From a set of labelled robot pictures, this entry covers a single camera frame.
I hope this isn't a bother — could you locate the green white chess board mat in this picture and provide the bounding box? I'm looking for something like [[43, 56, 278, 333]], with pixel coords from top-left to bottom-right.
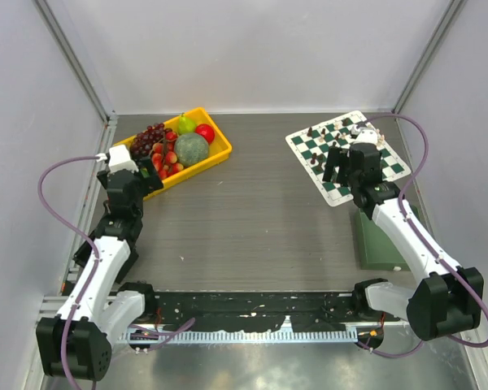
[[285, 110, 411, 207]]

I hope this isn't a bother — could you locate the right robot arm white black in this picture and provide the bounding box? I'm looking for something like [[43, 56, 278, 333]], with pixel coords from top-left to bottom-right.
[[323, 142, 484, 341]]

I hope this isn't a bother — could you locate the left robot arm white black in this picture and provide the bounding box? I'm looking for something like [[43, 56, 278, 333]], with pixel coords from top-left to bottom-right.
[[36, 149, 163, 389]]

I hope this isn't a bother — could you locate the dark purple grape bunch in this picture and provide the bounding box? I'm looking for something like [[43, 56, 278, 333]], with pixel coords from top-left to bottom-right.
[[129, 123, 164, 160]]

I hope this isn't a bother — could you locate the green netted melon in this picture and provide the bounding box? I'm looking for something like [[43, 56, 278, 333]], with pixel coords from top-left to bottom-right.
[[175, 132, 209, 167]]

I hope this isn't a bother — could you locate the green pear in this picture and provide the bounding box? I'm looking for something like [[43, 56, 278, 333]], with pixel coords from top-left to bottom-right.
[[177, 113, 197, 135]]

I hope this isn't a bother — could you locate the red apple in tray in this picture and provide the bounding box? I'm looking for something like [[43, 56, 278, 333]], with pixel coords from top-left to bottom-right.
[[195, 123, 216, 145]]

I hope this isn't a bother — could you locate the green plastic tray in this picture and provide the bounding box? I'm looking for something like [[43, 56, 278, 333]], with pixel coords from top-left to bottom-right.
[[354, 199, 434, 280]]

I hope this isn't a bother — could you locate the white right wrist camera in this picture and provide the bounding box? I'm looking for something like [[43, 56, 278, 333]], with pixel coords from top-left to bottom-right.
[[349, 124, 380, 146]]

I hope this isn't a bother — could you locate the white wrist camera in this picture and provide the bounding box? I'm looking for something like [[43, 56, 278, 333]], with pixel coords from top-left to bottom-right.
[[349, 124, 380, 146], [94, 145, 138, 174]]

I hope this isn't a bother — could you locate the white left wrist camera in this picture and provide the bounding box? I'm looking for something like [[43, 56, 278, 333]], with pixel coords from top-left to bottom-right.
[[94, 145, 138, 174]]

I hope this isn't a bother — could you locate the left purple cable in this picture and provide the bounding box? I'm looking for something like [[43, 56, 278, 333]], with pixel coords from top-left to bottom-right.
[[37, 154, 107, 387]]

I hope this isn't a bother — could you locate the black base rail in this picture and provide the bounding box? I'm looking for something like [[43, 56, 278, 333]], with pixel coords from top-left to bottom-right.
[[134, 292, 381, 333]]

